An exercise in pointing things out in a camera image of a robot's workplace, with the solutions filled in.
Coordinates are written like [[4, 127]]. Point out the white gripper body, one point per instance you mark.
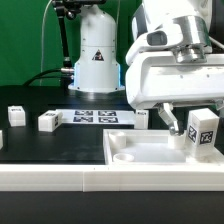
[[154, 79]]

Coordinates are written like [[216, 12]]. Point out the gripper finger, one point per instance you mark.
[[165, 113]]

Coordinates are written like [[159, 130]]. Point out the white square tabletop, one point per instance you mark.
[[150, 147]]

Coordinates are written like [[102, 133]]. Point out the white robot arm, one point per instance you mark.
[[177, 27]]

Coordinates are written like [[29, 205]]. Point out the white marker sheet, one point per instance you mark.
[[102, 117]]

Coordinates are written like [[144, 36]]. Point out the white U-shaped obstacle fence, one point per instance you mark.
[[119, 177]]

